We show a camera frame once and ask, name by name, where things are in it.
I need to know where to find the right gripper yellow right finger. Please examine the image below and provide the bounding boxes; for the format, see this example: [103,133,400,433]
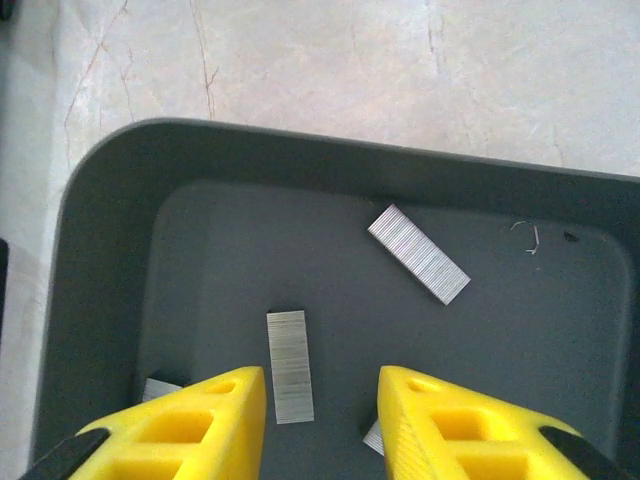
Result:
[377,366,636,480]

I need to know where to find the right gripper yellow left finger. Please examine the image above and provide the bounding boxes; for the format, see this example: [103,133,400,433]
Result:
[19,366,266,480]

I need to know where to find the silver staple strip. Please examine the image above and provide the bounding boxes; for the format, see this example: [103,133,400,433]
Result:
[367,203,472,305]
[142,378,184,404]
[266,309,315,425]
[362,418,386,457]

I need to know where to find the grey plastic tray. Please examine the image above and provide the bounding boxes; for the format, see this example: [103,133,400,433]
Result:
[29,117,640,480]

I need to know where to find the loose bent staple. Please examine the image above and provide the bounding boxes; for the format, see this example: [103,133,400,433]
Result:
[509,219,544,257]

